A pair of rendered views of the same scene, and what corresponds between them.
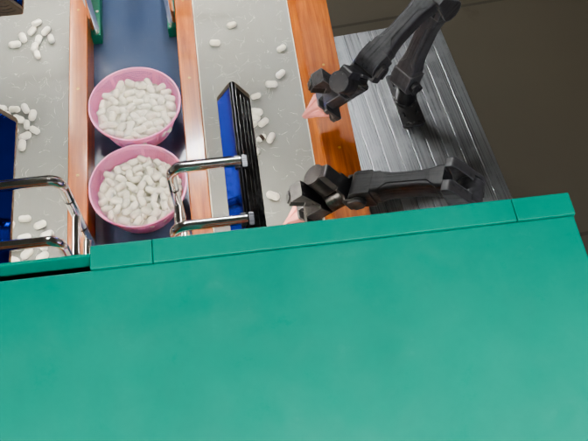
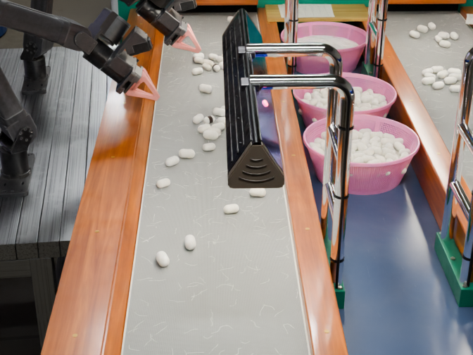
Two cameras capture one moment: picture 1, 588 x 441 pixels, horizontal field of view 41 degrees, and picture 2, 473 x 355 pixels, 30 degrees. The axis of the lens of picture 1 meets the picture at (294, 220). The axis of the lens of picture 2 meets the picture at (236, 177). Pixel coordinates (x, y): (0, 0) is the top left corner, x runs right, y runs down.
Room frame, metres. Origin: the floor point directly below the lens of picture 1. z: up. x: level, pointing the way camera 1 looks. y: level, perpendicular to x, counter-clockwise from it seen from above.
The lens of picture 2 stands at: (3.27, 0.38, 1.64)
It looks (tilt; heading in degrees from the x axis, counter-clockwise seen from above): 28 degrees down; 186
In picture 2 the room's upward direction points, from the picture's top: straight up
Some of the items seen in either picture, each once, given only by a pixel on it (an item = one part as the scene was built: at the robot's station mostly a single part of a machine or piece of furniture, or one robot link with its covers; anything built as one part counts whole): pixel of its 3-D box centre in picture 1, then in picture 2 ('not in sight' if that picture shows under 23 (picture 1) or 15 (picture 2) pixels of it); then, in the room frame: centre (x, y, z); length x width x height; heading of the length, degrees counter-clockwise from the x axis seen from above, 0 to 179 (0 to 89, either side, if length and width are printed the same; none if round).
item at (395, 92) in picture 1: (406, 93); (14, 161); (1.50, -0.33, 0.71); 0.20 x 0.07 x 0.08; 13
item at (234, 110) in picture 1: (245, 199); not in sight; (0.90, 0.11, 1.08); 0.62 x 0.08 x 0.07; 8
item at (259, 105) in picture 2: not in sight; (248, 82); (1.86, 0.25, 1.08); 0.62 x 0.08 x 0.07; 8
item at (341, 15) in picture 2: not in sight; (317, 13); (0.48, 0.33, 0.77); 0.33 x 0.15 x 0.01; 98
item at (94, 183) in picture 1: (140, 193); (343, 108); (1.13, 0.42, 0.72); 0.27 x 0.27 x 0.10
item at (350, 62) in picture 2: not in sight; (324, 50); (0.70, 0.36, 0.72); 0.27 x 0.27 x 0.10
